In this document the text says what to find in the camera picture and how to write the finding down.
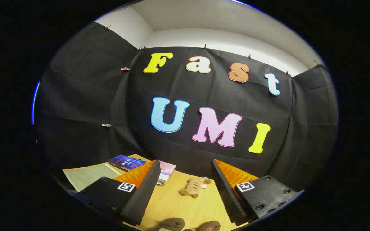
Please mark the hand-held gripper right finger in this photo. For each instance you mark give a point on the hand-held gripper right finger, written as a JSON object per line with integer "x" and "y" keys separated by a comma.
{"x": 226, "y": 195}

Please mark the thin grey book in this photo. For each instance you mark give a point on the thin grey book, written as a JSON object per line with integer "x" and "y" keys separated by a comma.
{"x": 163, "y": 179}

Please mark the pink cover book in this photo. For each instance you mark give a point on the pink cover book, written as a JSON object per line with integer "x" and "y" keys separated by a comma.
{"x": 167, "y": 166}

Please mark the cream fabric storage box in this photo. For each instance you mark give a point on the cream fabric storage box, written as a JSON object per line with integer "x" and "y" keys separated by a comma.
{"x": 88, "y": 175}

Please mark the brown fuzzy moccasin shoe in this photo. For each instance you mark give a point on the brown fuzzy moccasin shoe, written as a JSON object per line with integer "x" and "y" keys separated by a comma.
{"x": 210, "y": 226}
{"x": 172, "y": 224}

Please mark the tan plush toy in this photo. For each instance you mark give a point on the tan plush toy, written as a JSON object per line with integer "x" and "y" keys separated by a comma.
{"x": 193, "y": 187}

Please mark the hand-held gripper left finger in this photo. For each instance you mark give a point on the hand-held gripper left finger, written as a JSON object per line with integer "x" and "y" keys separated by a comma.
{"x": 141, "y": 199}

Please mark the blue cover book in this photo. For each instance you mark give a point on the blue cover book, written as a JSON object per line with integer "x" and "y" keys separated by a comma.
{"x": 125, "y": 163}

